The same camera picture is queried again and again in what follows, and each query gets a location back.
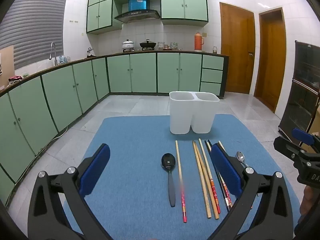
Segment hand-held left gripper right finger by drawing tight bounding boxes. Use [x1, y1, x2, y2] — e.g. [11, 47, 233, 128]
[211, 144, 294, 240]

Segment plain wooden chopstick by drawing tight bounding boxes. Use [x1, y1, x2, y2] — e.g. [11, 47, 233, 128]
[192, 141, 212, 219]
[194, 142, 219, 220]

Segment metal sink faucet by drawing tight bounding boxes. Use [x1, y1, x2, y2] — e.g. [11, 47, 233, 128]
[49, 42, 57, 67]

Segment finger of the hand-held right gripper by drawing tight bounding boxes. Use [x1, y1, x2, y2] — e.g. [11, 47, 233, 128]
[292, 127, 320, 147]
[273, 135, 307, 162]

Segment green wall cabinets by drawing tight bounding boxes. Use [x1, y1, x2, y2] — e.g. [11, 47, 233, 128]
[86, 0, 209, 34]

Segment grey window blind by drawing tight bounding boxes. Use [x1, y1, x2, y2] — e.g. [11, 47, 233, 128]
[0, 0, 69, 70]

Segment black plastic spoon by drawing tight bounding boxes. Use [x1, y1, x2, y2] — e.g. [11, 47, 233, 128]
[161, 153, 177, 207]

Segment black chopstick red patterned end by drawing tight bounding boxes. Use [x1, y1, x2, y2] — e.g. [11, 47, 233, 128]
[207, 140, 233, 207]
[204, 140, 230, 212]

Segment wooden board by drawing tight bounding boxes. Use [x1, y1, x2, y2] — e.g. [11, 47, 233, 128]
[0, 45, 15, 90]

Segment black wok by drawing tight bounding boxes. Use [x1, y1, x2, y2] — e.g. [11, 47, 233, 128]
[139, 39, 157, 51]

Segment orange thermos flask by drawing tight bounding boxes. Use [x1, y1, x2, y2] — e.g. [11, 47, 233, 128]
[194, 32, 205, 52]

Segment black glass-door cabinet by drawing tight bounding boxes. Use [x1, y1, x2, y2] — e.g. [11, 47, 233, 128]
[277, 40, 320, 140]

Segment green base cabinets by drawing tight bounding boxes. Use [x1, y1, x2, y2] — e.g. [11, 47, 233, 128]
[0, 51, 229, 205]

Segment small metal spoon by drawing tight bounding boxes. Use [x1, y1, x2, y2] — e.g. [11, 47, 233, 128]
[236, 151, 249, 168]

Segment blue mat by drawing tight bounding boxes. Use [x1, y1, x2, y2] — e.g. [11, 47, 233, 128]
[62, 114, 300, 240]

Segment plain wooden door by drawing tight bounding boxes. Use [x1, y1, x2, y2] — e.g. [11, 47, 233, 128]
[254, 7, 287, 113]

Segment wooden chopstick orange red end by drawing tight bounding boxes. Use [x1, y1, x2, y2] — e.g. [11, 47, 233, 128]
[198, 138, 222, 214]

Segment person's right hand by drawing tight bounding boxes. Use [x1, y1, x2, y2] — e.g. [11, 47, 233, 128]
[300, 186, 316, 216]

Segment range hood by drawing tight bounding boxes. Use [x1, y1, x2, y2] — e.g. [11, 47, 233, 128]
[114, 0, 160, 23]

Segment seasoning containers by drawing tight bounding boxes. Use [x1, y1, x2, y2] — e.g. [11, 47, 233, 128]
[157, 42, 178, 50]

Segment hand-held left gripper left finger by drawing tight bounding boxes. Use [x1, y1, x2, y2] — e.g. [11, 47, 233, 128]
[28, 143, 118, 240]

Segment wooden door with handle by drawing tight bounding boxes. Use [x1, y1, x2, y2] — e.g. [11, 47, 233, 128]
[219, 2, 256, 95]

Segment white double utensil holder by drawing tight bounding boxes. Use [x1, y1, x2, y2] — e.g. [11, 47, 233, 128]
[169, 91, 220, 134]

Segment white cooking pot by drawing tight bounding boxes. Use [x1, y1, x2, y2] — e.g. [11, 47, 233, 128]
[122, 39, 135, 53]

